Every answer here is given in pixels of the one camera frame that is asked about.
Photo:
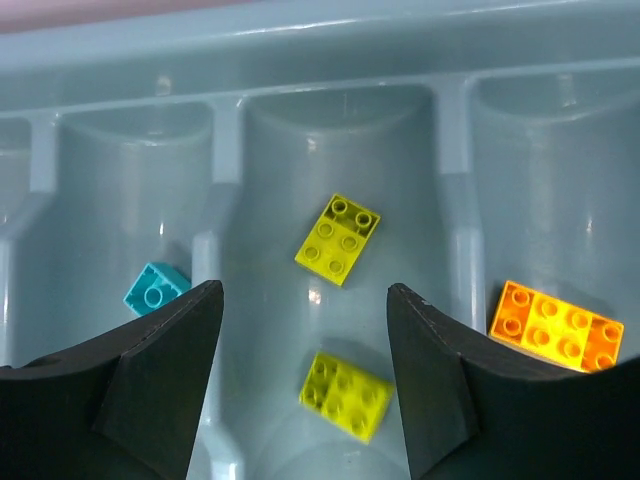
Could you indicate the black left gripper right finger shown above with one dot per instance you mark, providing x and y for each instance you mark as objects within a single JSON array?
[{"x": 472, "y": 408}]

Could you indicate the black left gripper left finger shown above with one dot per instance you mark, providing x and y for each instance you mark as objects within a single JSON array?
[{"x": 123, "y": 405}]

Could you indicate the orange lego brick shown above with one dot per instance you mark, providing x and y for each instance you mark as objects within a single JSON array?
[{"x": 555, "y": 330}]

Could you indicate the green square lego brick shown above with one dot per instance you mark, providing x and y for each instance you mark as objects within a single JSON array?
[{"x": 345, "y": 395}]

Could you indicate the cyan square lego brick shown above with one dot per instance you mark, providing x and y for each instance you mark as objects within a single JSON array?
[{"x": 157, "y": 284}]

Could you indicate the teal compartment tray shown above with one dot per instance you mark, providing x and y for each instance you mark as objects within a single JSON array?
[{"x": 497, "y": 140}]

